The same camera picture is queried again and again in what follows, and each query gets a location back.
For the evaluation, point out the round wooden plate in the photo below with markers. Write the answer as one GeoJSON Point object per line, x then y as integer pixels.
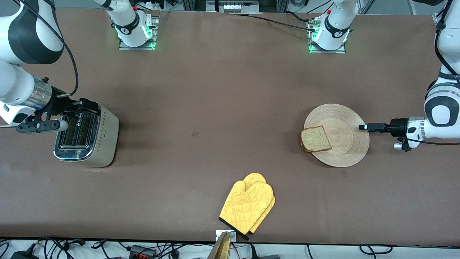
{"type": "Point", "coordinates": [345, 140]}

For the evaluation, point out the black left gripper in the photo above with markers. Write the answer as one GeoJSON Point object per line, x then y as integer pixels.
{"type": "Point", "coordinates": [398, 127]}

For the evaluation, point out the silver two-slot toaster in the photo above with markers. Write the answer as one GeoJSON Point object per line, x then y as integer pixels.
{"type": "Point", "coordinates": [102, 144]}

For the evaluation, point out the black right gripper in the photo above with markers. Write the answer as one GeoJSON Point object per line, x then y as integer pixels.
{"type": "Point", "coordinates": [59, 104]}

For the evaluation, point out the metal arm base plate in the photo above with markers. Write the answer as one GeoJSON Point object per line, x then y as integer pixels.
{"type": "Point", "coordinates": [152, 45]}
{"type": "Point", "coordinates": [341, 51]}

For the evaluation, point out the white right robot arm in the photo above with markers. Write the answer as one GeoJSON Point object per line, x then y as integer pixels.
{"type": "Point", "coordinates": [14, 82]}

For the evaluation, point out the small metal bracket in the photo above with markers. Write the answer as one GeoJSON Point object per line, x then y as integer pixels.
{"type": "Point", "coordinates": [217, 235]}

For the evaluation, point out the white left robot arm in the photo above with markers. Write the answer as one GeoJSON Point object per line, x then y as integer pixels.
{"type": "Point", "coordinates": [447, 124]}

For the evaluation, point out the black power adapter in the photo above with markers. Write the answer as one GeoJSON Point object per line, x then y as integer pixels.
{"type": "Point", "coordinates": [23, 256]}

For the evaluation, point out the grey power strip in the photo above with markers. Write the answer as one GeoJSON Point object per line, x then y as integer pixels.
{"type": "Point", "coordinates": [233, 6]}

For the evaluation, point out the red and black connector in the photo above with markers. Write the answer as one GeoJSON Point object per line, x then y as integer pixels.
{"type": "Point", "coordinates": [142, 251]}

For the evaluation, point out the brass coloured bar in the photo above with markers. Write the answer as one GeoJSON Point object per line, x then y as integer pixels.
{"type": "Point", "coordinates": [221, 250]}

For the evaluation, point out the brown bread slice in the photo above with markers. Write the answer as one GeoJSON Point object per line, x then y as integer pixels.
{"type": "Point", "coordinates": [316, 139]}

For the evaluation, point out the yellow quilted oven mitt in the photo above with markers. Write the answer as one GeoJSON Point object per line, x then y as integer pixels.
{"type": "Point", "coordinates": [244, 205]}
{"type": "Point", "coordinates": [255, 177]}

